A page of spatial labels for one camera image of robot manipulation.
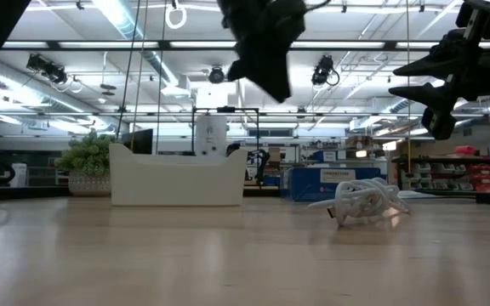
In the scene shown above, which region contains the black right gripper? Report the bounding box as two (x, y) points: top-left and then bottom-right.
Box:
(388, 0), (490, 111)

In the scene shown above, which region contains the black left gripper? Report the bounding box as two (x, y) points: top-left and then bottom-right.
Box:
(216, 0), (308, 105)

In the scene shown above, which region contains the storage rack with bins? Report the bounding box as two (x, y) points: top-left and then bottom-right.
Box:
(391, 154), (490, 206)

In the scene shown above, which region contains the blue cardboard box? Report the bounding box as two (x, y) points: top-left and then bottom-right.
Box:
(282, 166), (384, 203)

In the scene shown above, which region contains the white plastic bin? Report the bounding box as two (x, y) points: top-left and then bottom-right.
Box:
(108, 143), (248, 208)

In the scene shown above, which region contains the black computer monitor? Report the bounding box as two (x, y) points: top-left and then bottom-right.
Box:
(121, 128), (155, 156)

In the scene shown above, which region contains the green potted plant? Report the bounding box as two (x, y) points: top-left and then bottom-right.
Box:
(54, 130), (121, 178)

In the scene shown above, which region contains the patterned white plant pot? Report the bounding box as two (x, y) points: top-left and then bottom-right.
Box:
(67, 171), (112, 198)

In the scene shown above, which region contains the white floor appliance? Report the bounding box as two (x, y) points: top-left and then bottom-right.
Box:
(9, 162), (29, 190)

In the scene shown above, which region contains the black overhead camera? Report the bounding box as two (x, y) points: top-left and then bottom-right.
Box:
(311, 54), (341, 88)
(25, 53), (84, 94)
(208, 65), (226, 85)

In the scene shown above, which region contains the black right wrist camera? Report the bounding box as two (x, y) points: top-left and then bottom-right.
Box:
(420, 106), (459, 142)

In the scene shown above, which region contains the white coiled hanging cable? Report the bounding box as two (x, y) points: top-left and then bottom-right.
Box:
(164, 3), (188, 31)

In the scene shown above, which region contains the silver ventilation duct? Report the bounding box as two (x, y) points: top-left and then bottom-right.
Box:
(93, 0), (180, 88)

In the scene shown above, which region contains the black frame bar with lights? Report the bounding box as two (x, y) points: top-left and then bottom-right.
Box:
(1, 39), (490, 53)

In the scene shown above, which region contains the white USB-C cable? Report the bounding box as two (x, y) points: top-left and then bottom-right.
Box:
(307, 177), (411, 228)

